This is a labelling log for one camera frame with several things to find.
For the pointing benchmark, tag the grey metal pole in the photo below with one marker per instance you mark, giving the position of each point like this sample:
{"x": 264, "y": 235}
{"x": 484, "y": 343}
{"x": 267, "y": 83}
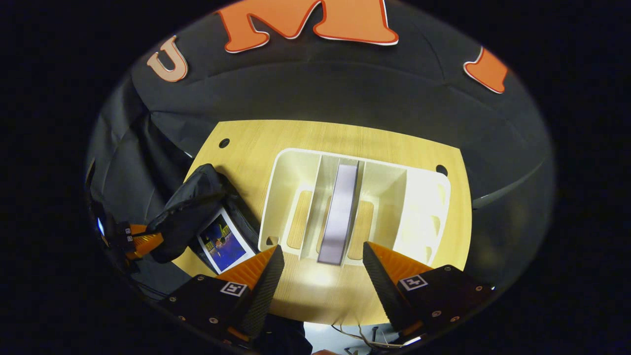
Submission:
{"x": 493, "y": 200}

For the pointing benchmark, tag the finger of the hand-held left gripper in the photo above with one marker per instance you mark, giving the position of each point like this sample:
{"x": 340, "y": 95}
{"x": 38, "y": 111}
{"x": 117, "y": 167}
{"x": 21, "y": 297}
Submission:
{"x": 125, "y": 229}
{"x": 143, "y": 244}

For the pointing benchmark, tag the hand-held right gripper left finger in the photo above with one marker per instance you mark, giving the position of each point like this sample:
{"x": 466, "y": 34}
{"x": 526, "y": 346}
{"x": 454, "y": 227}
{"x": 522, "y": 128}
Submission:
{"x": 263, "y": 296}

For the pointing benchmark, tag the white plastic bookshelf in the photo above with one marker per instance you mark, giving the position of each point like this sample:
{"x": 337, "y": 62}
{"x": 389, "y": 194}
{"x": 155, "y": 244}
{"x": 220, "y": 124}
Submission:
{"x": 384, "y": 197}

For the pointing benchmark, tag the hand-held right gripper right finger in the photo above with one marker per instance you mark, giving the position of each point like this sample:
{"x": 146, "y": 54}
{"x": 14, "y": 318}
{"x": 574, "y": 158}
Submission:
{"x": 384, "y": 291}

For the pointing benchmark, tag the dark cloth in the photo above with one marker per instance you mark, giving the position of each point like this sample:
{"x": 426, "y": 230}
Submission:
{"x": 283, "y": 337}

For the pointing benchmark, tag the black schoolbag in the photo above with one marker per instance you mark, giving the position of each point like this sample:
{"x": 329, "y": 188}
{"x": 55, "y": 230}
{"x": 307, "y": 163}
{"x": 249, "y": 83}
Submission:
{"x": 192, "y": 207}

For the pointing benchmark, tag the white-bordered blue picture book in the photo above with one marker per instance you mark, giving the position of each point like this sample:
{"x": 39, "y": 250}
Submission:
{"x": 224, "y": 244}

